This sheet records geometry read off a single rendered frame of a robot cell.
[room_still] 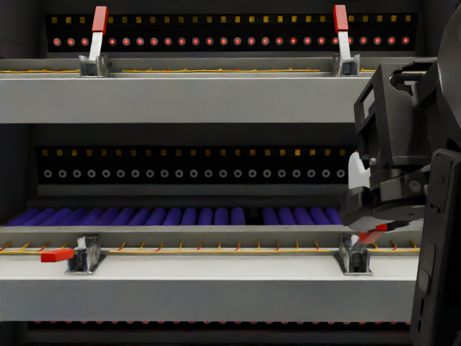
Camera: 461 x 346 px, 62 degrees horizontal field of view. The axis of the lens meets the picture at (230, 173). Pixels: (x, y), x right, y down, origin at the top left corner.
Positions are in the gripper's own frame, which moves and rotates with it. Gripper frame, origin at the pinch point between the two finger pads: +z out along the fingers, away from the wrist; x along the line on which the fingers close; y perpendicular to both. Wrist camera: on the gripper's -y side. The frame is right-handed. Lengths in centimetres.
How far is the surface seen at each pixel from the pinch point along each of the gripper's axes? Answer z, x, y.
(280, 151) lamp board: 16.7, 5.4, 13.1
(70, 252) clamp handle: 1.0, 26.1, -2.0
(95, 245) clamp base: 5.7, 25.7, -0.9
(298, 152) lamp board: 16.8, 3.1, 12.9
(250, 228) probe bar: 8.8, 10.1, 1.2
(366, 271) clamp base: 4.8, -0.8, -3.4
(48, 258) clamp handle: -1.7, 26.6, -2.8
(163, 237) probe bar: 8.5, 19.4, 0.2
